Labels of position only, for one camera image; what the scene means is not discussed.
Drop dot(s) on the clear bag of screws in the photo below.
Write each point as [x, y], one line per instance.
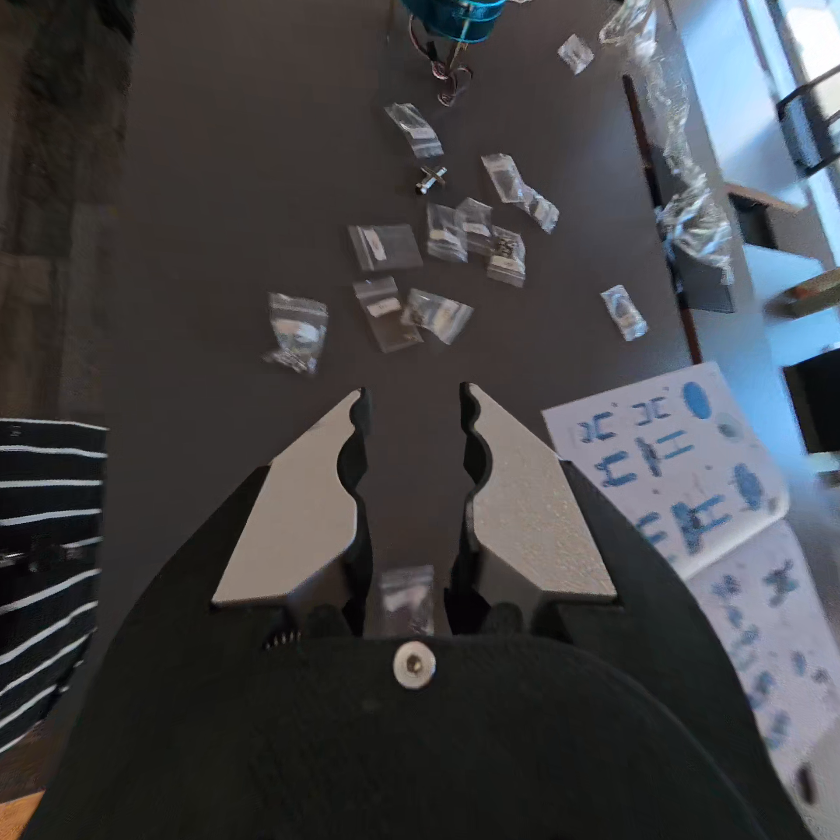
[407, 597]

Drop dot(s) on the white bottle with red cap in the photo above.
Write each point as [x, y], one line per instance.
[807, 292]

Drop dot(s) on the clear plastic wrap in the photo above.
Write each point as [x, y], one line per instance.
[689, 216]

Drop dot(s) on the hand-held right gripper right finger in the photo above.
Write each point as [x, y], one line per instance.
[538, 525]

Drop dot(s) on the black laptop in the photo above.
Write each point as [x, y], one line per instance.
[817, 400]

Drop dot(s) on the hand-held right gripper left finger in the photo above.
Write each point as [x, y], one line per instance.
[295, 525]

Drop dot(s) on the person's striped black shirt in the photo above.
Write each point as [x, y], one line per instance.
[46, 525]

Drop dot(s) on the black mesh-back chair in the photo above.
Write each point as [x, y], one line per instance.
[807, 124]

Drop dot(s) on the scattered small clear parts bags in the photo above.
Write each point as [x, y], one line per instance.
[387, 249]

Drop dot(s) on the open instruction booklet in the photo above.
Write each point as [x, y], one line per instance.
[722, 558]

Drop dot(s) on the blue toy robot arm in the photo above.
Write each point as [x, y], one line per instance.
[459, 13]

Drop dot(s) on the silver cross socket wrench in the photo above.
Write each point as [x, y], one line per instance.
[432, 180]

